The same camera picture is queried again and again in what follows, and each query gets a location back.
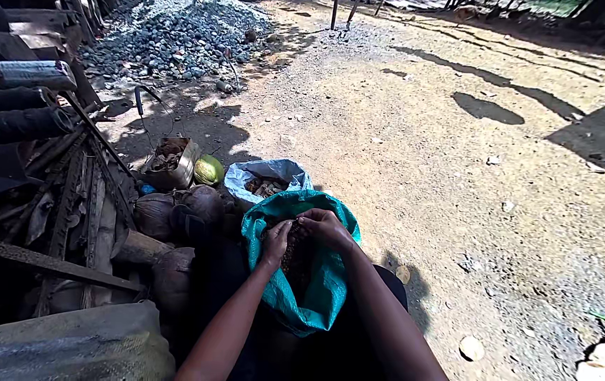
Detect square container with wire handle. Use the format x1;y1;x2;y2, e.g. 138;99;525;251
134;85;201;191

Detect brown round coconut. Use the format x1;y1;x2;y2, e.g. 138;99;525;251
177;184;225;227
133;193;176;241
152;247;196;316

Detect pile of brown beans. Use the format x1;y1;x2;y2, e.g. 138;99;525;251
262;216;318;302

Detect person's legs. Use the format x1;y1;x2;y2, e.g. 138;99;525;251
186;235;409;381

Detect person's right forearm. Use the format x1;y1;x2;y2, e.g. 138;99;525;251
340;241;449;381

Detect pale round disc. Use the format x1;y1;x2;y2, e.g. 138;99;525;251
459;335;485;363

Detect person's left forearm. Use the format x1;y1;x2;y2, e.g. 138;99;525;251
174;259;280;381

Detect grey weathered sack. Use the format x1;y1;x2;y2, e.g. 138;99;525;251
0;300;176;381

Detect heap of brown scraps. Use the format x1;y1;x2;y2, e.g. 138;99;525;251
244;176;290;199

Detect black ribbed roll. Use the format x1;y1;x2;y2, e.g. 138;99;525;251
0;86;59;117
0;107;74;151

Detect teal woven sack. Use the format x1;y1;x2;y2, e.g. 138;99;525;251
241;189;362;338

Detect pile of grey stones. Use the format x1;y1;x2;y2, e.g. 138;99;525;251
79;0;274;85

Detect long dark wooden plank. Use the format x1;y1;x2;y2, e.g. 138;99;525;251
0;231;146;293

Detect person's right hand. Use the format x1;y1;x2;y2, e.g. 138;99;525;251
296;208;357;255

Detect white woven sack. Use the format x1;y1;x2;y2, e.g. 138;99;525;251
223;159;314;213

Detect person's left hand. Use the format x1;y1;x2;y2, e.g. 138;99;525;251
261;219;294;272

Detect pile of firewood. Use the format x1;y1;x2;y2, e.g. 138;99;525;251
0;101;139;318

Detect dry brown leaves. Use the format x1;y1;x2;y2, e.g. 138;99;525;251
151;139;189;172

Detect cut bamboo piece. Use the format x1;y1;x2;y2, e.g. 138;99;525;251
114;229;174;266

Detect green coconut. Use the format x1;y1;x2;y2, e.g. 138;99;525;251
194;154;225;186

